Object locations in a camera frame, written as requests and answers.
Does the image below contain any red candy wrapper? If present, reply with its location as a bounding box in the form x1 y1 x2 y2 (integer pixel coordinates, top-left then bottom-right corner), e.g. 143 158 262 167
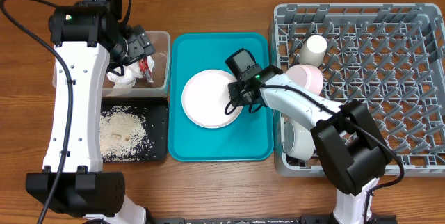
138 56 154 83

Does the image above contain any white napkin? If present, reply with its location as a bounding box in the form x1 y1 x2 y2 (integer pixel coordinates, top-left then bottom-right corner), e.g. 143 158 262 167
106 62 147 88

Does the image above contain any pink plate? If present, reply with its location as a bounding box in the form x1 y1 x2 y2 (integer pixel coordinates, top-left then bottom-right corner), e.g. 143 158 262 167
181 70 242 129

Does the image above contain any pink bowl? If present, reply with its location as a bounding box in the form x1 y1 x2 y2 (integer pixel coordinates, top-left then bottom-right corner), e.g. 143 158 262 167
286 65 323 95

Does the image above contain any cream paper cup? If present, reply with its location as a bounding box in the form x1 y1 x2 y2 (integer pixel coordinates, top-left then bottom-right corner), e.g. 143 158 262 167
298 35 327 67

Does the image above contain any white bowl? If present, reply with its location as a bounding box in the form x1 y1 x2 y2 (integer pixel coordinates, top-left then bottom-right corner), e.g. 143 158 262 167
284 120 315 161

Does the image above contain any white rice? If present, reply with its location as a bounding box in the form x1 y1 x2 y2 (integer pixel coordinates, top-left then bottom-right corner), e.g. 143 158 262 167
99 106 152 162

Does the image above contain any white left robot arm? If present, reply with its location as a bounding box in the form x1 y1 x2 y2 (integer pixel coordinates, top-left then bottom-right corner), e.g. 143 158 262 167
26 0 154 223

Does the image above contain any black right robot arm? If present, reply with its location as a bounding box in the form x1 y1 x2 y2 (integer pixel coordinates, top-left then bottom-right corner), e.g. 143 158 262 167
225 48 396 223

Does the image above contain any grey dishwasher rack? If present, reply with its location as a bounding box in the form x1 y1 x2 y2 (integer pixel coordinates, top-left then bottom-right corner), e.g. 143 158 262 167
269 3 444 177

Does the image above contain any teal serving tray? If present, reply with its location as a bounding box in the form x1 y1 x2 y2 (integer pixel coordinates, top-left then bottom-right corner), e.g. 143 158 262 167
168 33 274 161

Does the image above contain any clear plastic bin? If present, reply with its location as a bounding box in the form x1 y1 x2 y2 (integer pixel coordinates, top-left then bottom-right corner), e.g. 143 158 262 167
55 31 171 97

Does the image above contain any black plastic tray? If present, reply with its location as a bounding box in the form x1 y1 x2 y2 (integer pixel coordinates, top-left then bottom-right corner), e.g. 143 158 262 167
101 97 169 162

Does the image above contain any black mounting rail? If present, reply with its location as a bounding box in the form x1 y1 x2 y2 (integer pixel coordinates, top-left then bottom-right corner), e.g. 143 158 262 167
152 214 397 224

